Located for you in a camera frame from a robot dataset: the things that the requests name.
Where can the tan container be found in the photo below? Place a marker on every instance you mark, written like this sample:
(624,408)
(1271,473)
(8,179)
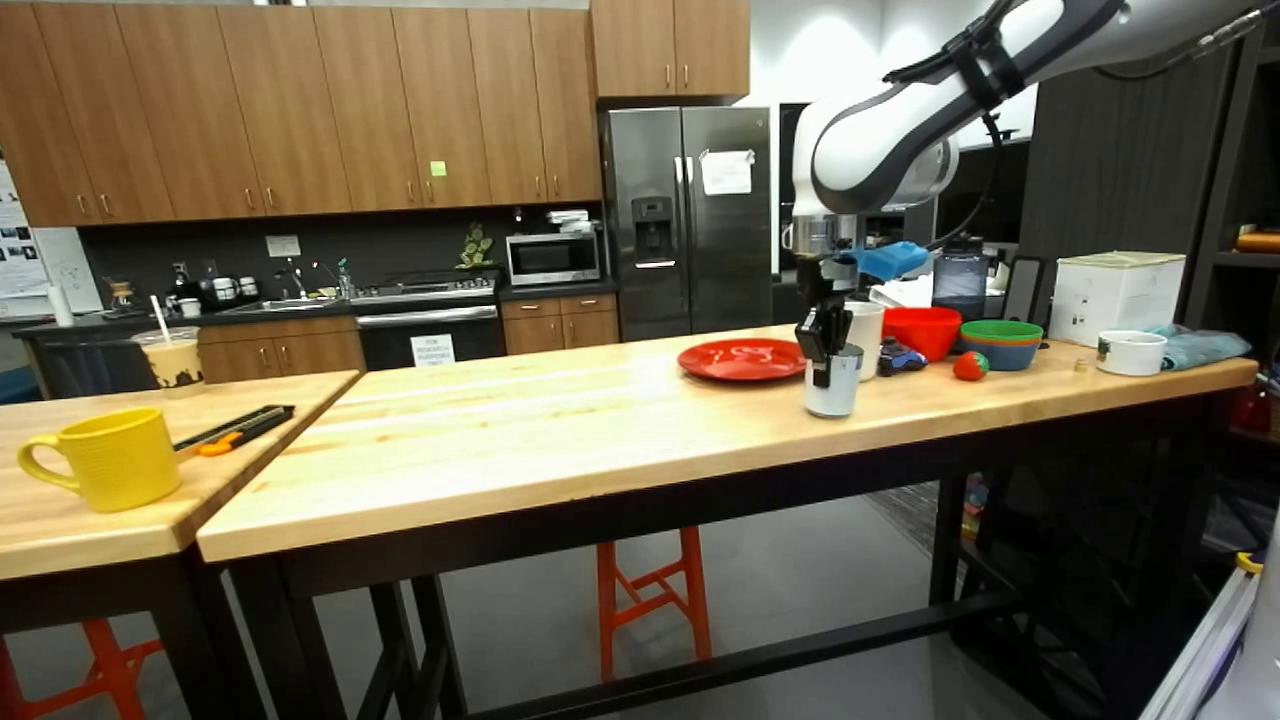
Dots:
(168,360)

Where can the green bowl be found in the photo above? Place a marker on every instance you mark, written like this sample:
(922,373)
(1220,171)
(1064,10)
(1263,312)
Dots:
(1001,332)

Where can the dark blue toy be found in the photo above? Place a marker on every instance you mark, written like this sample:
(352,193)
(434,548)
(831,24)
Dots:
(902,356)

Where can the white paper on refrigerator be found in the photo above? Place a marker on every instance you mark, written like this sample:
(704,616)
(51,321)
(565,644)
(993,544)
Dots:
(725,174)

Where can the white wall outlet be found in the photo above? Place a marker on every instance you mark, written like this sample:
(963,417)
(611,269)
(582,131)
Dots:
(280,245)

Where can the green sticky note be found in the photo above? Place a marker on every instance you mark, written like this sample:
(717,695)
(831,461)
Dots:
(438,171)

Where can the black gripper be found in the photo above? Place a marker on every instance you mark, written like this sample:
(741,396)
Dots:
(820,281)

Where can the red and green toy ball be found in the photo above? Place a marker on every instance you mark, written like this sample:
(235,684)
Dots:
(970,368)

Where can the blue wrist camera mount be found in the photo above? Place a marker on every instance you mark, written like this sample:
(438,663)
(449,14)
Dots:
(889,259)

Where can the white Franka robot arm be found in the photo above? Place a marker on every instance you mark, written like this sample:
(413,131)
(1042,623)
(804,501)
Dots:
(907,133)

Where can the black steel refrigerator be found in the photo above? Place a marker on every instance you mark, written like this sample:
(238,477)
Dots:
(684,253)

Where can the teal cloth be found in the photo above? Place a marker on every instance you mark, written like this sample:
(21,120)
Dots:
(1207,350)

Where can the black metal table frame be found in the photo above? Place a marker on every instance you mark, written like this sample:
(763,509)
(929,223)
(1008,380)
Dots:
(746,485)
(122,601)

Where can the wooden base cabinet with drawers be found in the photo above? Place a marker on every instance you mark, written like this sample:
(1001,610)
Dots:
(561,327)

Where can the black dishwasher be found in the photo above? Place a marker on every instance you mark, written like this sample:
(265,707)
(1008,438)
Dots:
(395,332)

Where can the red plate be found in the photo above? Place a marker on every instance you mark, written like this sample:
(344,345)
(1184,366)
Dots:
(741,360)

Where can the white crumpled paper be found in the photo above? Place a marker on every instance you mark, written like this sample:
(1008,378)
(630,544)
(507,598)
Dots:
(908,293)

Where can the yellow mug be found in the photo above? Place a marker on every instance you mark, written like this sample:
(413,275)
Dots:
(122,461)

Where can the green potted plant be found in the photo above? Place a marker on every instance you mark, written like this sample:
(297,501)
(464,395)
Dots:
(476,251)

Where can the white bowl with filling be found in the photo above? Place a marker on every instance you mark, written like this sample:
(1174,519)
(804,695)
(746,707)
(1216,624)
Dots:
(1131,355)

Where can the white panel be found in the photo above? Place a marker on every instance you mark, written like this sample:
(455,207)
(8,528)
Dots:
(1207,653)

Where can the long wooden wall cabinet row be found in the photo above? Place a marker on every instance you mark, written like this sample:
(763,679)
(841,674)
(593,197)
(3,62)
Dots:
(292,112)

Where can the orange metal stool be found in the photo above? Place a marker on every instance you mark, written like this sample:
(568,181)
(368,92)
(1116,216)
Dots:
(107,674)
(655,593)

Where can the white paper on dishwasher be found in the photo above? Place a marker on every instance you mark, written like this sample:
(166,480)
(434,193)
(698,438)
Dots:
(434,350)

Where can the white cardboard box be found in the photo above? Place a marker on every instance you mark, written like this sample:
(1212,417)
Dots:
(1112,296)

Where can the blue bowl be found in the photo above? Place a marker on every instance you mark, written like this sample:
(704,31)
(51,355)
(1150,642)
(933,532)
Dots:
(1004,356)

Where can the small wooden double-door cabinet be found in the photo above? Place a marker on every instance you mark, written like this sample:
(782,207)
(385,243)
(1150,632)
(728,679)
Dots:
(669,44)

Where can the orange item on shelf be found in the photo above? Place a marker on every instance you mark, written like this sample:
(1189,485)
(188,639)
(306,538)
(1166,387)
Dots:
(1259,243)

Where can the red bowl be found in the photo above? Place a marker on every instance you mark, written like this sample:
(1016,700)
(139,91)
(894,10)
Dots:
(922,332)

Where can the small white cup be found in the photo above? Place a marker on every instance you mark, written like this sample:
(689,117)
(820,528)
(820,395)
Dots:
(834,389)

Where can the silver microwave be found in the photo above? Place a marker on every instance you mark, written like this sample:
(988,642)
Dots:
(549,259)

